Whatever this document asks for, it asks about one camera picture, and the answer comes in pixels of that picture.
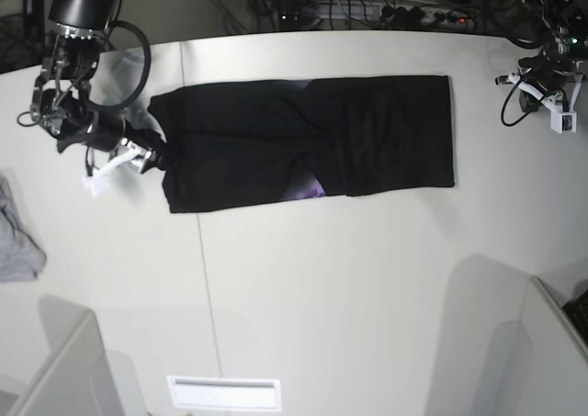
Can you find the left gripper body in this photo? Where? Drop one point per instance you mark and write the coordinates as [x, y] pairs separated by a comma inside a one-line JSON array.
[[555, 84]]

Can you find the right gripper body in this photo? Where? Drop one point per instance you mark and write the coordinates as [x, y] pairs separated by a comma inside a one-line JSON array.
[[100, 131]]

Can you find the black T-shirt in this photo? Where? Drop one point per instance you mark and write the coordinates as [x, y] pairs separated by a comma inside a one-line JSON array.
[[242, 144]]

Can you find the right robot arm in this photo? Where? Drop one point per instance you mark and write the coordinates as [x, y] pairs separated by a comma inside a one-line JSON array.
[[61, 103]]

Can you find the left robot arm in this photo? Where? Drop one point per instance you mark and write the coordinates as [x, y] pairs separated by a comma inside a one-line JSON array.
[[560, 33]]

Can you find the white power strip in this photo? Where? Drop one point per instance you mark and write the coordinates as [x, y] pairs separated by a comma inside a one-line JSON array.
[[427, 18]]

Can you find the grey crumpled cloth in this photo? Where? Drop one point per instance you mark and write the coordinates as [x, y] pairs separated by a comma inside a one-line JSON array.
[[22, 260]]

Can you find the black keyboard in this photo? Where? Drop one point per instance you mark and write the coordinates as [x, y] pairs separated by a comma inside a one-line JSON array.
[[577, 312]]

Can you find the white partition panel left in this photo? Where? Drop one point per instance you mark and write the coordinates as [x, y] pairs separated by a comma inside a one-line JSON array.
[[54, 362]]

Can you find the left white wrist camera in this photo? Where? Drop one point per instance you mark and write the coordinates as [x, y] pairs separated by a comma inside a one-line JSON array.
[[562, 122]]

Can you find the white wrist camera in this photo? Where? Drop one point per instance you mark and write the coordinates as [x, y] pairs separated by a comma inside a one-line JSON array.
[[562, 122], [96, 184]]

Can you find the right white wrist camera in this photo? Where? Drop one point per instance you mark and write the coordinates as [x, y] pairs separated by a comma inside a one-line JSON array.
[[96, 184]]

